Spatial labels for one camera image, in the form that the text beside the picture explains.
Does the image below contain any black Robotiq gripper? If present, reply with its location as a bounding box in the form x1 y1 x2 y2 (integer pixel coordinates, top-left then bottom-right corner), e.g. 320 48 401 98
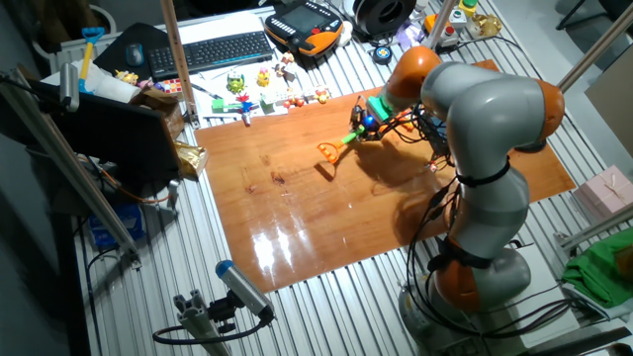
349 101 385 143

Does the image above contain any orange green toy shovel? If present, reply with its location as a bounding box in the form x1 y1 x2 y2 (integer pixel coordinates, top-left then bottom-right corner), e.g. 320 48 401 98
316 109 417 166

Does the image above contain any blue yellow toy shovel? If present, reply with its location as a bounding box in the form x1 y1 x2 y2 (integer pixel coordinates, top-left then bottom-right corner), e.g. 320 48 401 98
77 26 107 95

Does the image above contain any dark blue box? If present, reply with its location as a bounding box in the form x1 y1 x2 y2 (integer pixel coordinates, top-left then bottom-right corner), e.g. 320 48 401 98
423 117 450 149

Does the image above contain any round black disc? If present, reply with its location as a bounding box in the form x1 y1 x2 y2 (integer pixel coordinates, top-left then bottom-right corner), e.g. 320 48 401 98
371 45 394 66

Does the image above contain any white plastic figure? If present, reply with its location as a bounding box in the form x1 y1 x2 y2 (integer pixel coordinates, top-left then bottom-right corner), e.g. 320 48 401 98
337 20 354 48

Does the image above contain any purple plastic wrap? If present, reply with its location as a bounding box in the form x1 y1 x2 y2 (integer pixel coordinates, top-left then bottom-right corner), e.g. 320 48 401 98
395 18 427 49

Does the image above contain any brown white figure toy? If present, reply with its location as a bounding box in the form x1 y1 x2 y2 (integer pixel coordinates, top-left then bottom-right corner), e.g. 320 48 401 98
274 50 298 80

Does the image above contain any black filament spool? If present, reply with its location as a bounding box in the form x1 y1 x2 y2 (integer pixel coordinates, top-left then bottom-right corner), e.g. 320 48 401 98
353 0 418 39

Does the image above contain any blue toy airplane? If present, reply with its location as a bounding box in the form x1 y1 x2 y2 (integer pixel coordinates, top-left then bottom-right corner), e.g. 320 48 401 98
236 101 260 128

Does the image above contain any grey box red button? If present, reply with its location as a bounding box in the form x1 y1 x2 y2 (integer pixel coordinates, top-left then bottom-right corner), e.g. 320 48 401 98
437 24 461 49

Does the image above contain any black orange teach pendant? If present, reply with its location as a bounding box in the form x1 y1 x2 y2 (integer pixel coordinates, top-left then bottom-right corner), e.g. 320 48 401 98
263 0 345 58

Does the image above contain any green frog toy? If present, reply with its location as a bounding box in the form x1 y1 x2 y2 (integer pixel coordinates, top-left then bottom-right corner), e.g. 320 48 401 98
226 70 247 96

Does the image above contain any white box green button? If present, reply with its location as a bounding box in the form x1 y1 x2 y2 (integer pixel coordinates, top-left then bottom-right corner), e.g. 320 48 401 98
447 5 470 30

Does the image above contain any green toy stick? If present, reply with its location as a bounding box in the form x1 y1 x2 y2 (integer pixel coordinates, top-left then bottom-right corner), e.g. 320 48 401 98
211 97 243 114

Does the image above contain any golden foil ornament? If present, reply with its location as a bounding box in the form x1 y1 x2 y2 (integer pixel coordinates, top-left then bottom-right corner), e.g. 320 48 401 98
467 12 504 40

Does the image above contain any black pen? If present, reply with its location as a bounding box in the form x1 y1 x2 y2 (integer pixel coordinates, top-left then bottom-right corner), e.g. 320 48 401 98
190 82 224 100

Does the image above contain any white paper sheet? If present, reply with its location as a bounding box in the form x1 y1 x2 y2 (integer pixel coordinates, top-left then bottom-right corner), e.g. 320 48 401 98
176 12 271 46
187 63 293 121

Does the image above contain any black keyboard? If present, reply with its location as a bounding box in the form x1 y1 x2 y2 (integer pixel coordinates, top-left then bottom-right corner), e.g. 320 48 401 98
146 30 275 82

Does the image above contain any golden foil bag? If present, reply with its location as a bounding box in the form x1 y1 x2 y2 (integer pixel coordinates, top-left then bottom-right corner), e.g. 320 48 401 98
173 140 210 182

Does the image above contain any brown cardboard box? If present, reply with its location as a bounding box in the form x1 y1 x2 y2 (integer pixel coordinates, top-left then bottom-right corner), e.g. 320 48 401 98
131 88 186 142

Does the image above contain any colourful paint palette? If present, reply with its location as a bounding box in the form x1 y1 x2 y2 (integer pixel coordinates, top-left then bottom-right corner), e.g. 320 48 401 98
157 77 184 96

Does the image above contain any pink gift box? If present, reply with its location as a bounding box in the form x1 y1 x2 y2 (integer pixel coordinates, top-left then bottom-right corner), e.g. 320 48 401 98
573 164 633 223

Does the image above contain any black mouse pad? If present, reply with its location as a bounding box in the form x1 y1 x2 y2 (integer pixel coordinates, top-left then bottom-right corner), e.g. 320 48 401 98
92 22 172 83

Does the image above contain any brown cardboard panel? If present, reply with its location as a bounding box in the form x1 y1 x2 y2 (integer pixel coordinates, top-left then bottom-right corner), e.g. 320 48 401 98
585 57 633 159

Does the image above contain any black computer mouse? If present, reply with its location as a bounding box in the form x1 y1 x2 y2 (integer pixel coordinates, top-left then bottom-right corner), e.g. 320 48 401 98
124 42 145 68

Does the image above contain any short aluminium profile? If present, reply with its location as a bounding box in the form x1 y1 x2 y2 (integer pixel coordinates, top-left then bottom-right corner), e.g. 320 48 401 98
172 289 232 356

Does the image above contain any black monitor panel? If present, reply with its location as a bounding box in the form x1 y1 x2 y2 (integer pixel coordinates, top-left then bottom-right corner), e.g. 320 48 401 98
27 81 182 185

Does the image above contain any green cloth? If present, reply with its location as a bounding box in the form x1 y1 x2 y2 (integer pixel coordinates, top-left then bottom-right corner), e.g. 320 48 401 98
562 226 633 311

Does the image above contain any blue plastic box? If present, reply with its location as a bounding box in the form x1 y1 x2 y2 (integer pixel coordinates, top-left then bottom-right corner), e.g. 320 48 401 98
88 202 147 251

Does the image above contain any black office chair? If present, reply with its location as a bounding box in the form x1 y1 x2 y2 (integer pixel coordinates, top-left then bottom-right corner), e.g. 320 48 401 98
556 0 633 32

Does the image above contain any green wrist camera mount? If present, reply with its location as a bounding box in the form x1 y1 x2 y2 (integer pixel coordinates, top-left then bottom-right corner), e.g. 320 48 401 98
365 94 396 123

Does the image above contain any black cable bundle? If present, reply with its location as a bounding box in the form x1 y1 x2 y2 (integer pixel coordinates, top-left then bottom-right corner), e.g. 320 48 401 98
404 101 575 340

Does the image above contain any aluminium frame bar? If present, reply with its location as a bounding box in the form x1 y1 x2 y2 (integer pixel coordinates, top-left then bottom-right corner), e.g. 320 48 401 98
0 66 143 271
422 0 460 53
553 202 633 252
158 0 202 130
557 3 633 91

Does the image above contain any silver camera blue cap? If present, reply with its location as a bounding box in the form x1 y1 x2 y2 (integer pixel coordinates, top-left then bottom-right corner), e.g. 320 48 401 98
215 259 276 320

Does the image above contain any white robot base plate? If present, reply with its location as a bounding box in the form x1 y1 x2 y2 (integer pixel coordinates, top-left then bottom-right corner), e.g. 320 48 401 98
494 244 581 350

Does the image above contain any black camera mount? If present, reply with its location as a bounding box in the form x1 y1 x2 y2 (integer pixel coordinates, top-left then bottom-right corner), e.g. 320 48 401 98
207 291 239 335

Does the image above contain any orange cable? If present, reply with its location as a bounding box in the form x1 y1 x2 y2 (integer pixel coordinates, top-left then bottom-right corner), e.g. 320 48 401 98
76 155 172 207

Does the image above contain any black camera cable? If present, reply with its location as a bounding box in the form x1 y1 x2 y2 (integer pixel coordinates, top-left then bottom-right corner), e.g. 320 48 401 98
151 306 276 346

